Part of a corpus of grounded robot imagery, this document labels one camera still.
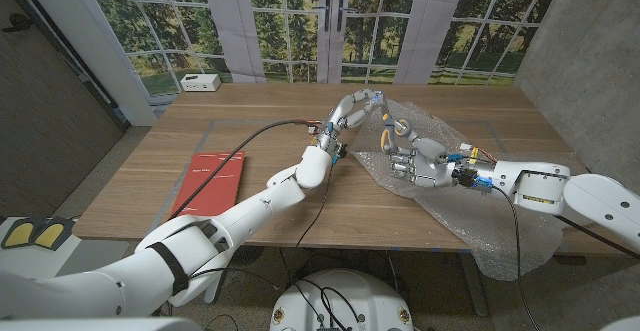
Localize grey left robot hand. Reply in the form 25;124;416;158
309;88;386;165

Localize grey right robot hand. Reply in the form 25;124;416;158
387;135;496;192

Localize scissors with orange grey handles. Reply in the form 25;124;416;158
378;95;412;156

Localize clear bubble wrap sheet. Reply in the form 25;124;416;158
349;98;566;282

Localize red notebook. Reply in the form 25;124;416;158
169;151;247;218

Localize printed window forest backdrop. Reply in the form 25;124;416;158
79;0;569;97

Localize white table leg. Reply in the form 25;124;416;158
203;270;226;306
457;253;489;318

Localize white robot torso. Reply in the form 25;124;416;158
269;268;414;331

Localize white power strip box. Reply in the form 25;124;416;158
180;73;222;93

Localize yellow black foot pedal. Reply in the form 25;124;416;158
32;216;76;251
0;219;39;250

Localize thin black left wrist cable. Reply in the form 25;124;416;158
189;160;335;292

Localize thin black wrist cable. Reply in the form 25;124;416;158
492;185;541;331
189;160;335;292

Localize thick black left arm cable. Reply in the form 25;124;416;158
167;118;321;221

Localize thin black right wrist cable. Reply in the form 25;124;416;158
492;185;541;331

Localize black torso cable loop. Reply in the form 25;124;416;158
292;280;361;330

